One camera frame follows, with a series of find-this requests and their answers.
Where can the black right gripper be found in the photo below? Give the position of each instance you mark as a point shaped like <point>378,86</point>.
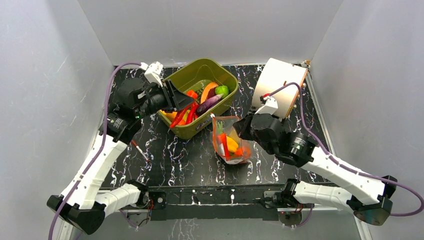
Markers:
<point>245,125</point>

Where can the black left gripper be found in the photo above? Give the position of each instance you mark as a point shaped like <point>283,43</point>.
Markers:
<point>175,99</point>

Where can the red toy chili pepper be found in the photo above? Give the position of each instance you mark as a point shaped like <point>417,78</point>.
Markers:
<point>182,117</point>

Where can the yellow toy pepper small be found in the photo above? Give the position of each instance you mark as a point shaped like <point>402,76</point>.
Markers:
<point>169,115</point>

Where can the yellow toy bell pepper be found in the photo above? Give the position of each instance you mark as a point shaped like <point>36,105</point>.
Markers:
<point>232,145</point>

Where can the orange toy fruit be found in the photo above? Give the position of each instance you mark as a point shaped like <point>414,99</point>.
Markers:
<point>243,151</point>

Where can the clear zip bag orange zipper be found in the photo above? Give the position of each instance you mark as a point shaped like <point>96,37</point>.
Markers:
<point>231,132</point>

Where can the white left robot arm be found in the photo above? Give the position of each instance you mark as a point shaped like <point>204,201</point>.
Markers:
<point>81,204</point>

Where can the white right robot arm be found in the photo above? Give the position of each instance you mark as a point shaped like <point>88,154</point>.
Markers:
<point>368,199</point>

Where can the purple toy eggplant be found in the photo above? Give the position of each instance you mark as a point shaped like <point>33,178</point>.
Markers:
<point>206,105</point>

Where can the orange toy papaya slice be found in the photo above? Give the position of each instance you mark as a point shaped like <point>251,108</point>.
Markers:
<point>208,92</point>

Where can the olive green plastic bin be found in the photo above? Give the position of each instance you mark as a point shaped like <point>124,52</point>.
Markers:
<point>203,76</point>

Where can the green toy lime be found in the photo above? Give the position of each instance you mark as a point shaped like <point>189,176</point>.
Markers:
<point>222,90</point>

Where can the red white marker pen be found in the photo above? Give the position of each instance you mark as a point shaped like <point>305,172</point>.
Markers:
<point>133,142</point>

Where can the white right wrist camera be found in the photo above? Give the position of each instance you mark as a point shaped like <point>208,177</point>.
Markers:
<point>269,105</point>

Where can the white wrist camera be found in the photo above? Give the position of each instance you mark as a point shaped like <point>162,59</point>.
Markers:
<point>269,105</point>
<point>152,72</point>

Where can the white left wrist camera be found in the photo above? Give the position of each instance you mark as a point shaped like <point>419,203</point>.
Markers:
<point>152,72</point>

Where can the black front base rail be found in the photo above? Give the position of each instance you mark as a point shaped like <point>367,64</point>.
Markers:
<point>252,201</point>

